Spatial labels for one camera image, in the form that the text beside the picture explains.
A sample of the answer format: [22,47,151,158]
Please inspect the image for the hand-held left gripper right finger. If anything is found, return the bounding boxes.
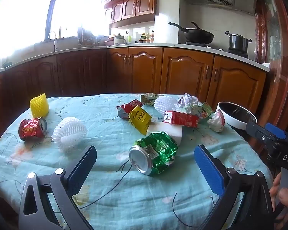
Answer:
[194,144,274,230]

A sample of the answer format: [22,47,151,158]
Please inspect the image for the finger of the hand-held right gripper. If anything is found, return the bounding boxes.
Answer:
[266,123,288,149]
[246,122,281,149]

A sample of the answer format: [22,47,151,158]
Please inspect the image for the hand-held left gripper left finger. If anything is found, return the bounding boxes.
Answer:
[19,145,97,230]

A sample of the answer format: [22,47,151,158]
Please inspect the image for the white rimmed black bin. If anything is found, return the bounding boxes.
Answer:
[217,102,258,129]

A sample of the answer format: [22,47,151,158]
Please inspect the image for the large white foam fruit net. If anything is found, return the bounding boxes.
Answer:
[51,117,88,154]

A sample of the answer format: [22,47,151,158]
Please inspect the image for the green milk carton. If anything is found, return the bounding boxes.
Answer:
[194,102,215,123]

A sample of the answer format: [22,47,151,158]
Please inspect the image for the crumpled white tissue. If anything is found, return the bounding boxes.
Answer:
[207,109,225,133]

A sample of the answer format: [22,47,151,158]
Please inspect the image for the crushed green can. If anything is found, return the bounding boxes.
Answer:
[129,131,178,176]

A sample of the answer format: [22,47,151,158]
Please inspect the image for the red milk carton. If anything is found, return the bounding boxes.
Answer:
[164,111,199,127]

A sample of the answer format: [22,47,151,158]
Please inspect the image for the white foam block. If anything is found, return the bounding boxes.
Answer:
[146,122,183,147]

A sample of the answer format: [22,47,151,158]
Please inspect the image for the crushed red can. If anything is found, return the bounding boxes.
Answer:
[18,117,48,141]

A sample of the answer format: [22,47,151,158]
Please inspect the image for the crumpled printed paper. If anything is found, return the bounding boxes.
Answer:
[178,93,198,113]

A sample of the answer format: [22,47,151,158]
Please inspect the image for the yellow foam fruit net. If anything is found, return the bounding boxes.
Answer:
[29,93,50,118]

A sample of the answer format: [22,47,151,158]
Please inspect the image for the yellow snack packet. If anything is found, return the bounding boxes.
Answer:
[128,105,152,136]

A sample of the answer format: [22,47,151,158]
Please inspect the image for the red snack wrapper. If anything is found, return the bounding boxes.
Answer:
[116,99,143,120]

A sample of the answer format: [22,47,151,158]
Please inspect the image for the small white foam fruit net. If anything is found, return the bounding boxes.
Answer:
[154,96,179,115]

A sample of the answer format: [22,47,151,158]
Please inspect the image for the gas stove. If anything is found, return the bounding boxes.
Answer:
[186,41,249,58]

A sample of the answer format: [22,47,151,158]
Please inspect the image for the crumpled green carton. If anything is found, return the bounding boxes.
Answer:
[141,93,162,106]

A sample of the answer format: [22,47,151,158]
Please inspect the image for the wooden lower cabinets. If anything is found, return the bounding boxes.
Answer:
[0,47,267,135]

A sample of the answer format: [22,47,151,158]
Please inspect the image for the wooden cabinets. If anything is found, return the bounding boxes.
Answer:
[0,47,267,135]
[101,0,159,29]

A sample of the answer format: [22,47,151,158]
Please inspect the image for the steel cooking pot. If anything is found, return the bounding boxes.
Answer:
[225,31,252,53]

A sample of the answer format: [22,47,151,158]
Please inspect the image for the black wok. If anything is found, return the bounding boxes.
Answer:
[168,21,214,45]

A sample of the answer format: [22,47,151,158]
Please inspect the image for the sink faucet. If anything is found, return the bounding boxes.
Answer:
[48,31,58,52]

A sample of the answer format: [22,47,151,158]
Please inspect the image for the white electric cooker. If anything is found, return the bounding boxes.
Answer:
[113,34,127,45]

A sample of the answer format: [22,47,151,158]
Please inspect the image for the white kitchen countertop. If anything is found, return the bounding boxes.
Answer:
[0,43,270,75]

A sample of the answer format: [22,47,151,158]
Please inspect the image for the kitchen window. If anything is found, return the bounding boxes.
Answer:
[0,0,111,61]

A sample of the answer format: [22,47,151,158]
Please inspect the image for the wooden upper cabinets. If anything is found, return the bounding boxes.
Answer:
[101,0,159,29]

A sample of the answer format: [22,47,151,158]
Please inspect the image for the red wooden door frame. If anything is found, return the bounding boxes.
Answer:
[254,0,288,149]

